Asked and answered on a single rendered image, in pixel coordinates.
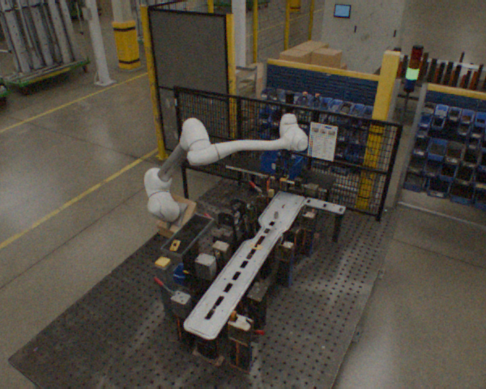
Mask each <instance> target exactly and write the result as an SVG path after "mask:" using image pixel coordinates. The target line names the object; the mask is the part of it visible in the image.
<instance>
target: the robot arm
mask: <svg viewBox="0 0 486 389"><path fill-rule="evenodd" d="M182 130H183V131H182V133H181V138H180V143H179V144H178V145H177V147H176V148H175V150H174V151H173V153H172V154H171V155H170V157H169V158H168V159H167V160H166V161H165V163H164V164H163V166H162V167H161V168H160V169H158V168H154V169H149V170H148V171H147V172H146V174H145V177H144V184H145V187H146V191H147V195H148V198H149V201H148V204H147V209H148V211H149V212H150V214H151V215H152V216H153V217H155V218H156V219H158V220H162V221H163V222H167V225H166V229H170V228H171V226H172V225H173V224H174V225H176V226H177V227H179V228H180V227H181V222H182V220H183V217H184V215H185V211H186V209H187V207H188V204H186V203H179V202H176V201H174V200H173V198H172V196H171V195H170V193H169V188H170V186H171V183H172V176H173V175H174V173H175V172H176V171H178V169H179V168H180V167H181V165H182V164H183V163H184V162H185V160H186V159H188V161H189V163H190V164H191V165H194V166H200V165H208V164H210V163H213V162H215V161H217V160H220V159H222V158H224V157H226V156H227V155H229V154H231V153H233V152H237V151H241V150H277V149H281V152H278V153H277V154H276V155H277V157H278V164H279V167H280V168H281V173H282V178H283V176H284V170H285V179H286V178H287V177H288V173H289V169H291V168H292V165H293V162H294V160H295V158H296V157H295V156H294V155H293V154H292V150H296V151H303V150H305V149H306V148H307V147H308V138H307V136H306V134H305V133H304V131H303V130H301V129H300V128H299V127H298V125H297V124H296V117H295V115H293V114H290V113H288V114H284V115H283V116H282V119H281V122H280V128H279V133H280V139H278V140H274V141H257V140H238V141H232V142H227V143H216V144H212V145H211V144H210V141H209V138H208V135H207V132H206V129H205V127H204V126H203V124H202V123H201V122H200V121H199V120H197V119H196V118H190V119H188V120H186V121H185V122H184V124H183V127H182ZM280 155H281V156H282V164H281V158H280ZM290 157H292V161H291V164H290V167H289V160H290ZM285 159H286V161H287V168H286V169H285V167H284V161H285Z"/></svg>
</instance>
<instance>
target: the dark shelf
mask: <svg viewBox="0 0 486 389"><path fill-rule="evenodd" d="M224 167H225V168H229V169H235V170H238V171H242V172H246V173H251V174H254V175H258V176H262V175H263V176H265V177H267V174H268V172H265V171H262V170H261V159H258V158H254V157H251V156H244V155H241V154H235V155H234V156H233V157H232V158H231V159H230V160H228V161H227V162H226V163H225V164H224ZM297 177H299V178H302V186H304V187H307V185H308V184H309V183H313V184H316V185H318V190H320V191H324V192H327V193H329V192H330V189H331V187H332V186H333V185H334V183H335V180H336V176H333V175H329V174H325V173H319V172H315V171H311V170H307V169H302V170H301V172H300V174H299V175H298V176H297ZM294 180H295V179H294ZM294 180H292V179H289V178H287V180H286V181H285V182H287V183H291V184H294Z"/></svg>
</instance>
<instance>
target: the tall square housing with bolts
mask: <svg viewBox="0 0 486 389"><path fill-rule="evenodd" d="M195 266H196V275H197V276H201V278H200V277H198V286H199V290H198V295H199V300H201V299H202V297H203V295H204V294H205V293H206V291H207V290H208V289H209V288H210V287H211V285H212V284H213V282H214V281H215V274H216V273H217V272H216V261H215V257H213V256H210V255H208V254H204V253H201V254H200V255H199V256H198V257H197V258H196V259H195Z"/></svg>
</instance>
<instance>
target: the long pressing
mask: <svg viewBox="0 0 486 389"><path fill-rule="evenodd" d="M305 200H306V198H305V197H303V196H299V195H296V194H290V193H287V192H283V191H279V192H278V193H277V194H276V195H275V197H274V198H273V199H272V200H271V202H270V203H269V205H268V206H267V207H266V209H265V210H264V212H263V213H262V214H261V215H260V217H259V218H258V223H259V224H260V225H261V227H262V228H261V229H260V231H259V232H258V234H257V235H256V237H255V238H254V239H251V240H247V241H244V242H242V244H241V245H240V247H239V248H238V249H237V251H236V252H235V254H234V255H233V256H232V257H231V259H230V260H229V261H228V263H227V264H226V266H225V267H224V269H223V270H222V272H221V273H220V274H219V275H218V276H217V278H216V279H215V281H214V282H213V284H212V285H211V287H210V288H209V289H208V290H207V291H206V293H205V294H204V295H203V297H202V299H201V300H200V301H199V303H198V304H197V305H196V306H195V307H194V309H193V310H192V312H191V313H190V315H189V316H188V318H187V319H186V320H185V322H184V328H185V329H186V330H187V331H189V332H191V333H193V334H195V335H197V336H200V337H202V338H204V339H206V340H213V339H215V338H216V337H217V336H218V334H219V333H220V331H221V330H222V328H223V326H224V324H225V323H226V322H227V321H228V317H229V315H230V314H231V312H232V311H233V310H234V309H235V308H236V306H237V304H238V302H239V301H240V300H241V298H242V296H243V295H244V293H245V291H246V289H247V288H248V287H249V285H250V283H251V282H252V280H253V279H254V277H255V276H256V274H257V273H258V270H259V269H260V267H261V266H262V264H263V263H264V261H265V260H266V258H267V256H268V254H269V253H270V252H271V250H272V248H273V247H274V245H275V243H276V242H277V241H278V238H279V236H280V235H281V234H282V233H284V232H286V231H287V230H289V228H290V226H291V225H292V223H293V221H294V220H295V219H296V216H297V215H298V213H299V211H300V210H301V207H302V205H303V204H304V202H305ZM284 205H285V206H284ZM282 206H283V208H282ZM276 211H277V212H278V213H279V218H277V219H276V218H274V213H275V212H276ZM272 221H273V222H275V223H274V225H273V226H270V225H269V223H270V222H272ZM266 229H270V231H269V233H264V231H265V230H266ZM261 236H264V237H265V238H264V240H263V241H262V243H261V245H260V246H263V248H262V250H257V249H255V250H256V252H255V253H254V255H253V257H252V258H251V259H247V258H246V257H247V256H248V254H249V253H250V251H251V250H252V249H253V248H251V247H249V245H250V243H253V244H256V243H257V241H258V239H259V238H260V237H261ZM244 261H248V263H247V265H246V266H245V268H244V269H242V268H240V266H241V265H242V263H243V262H244ZM254 261H255V262H254ZM237 271H238V272H240V273H241V274H240V275H239V277H238V278H237V280H232V278H233V276H234V275H235V273H236V272H237ZM225 279H226V280H225ZM228 284H232V287H231V289H230V290H229V292H228V293H225V292H224V289H225V288H226V286H227V285H228ZM219 296H222V297H224V299H223V300H222V302H221V303H220V305H219V306H217V308H216V309H215V310H214V309H212V305H213V304H215V302H216V301H217V299H218V298H219ZM210 310H214V311H215V313H214V314H213V315H212V317H211V319H210V320H206V319H205V317H206V316H207V314H208V312H209V311H210Z"/></svg>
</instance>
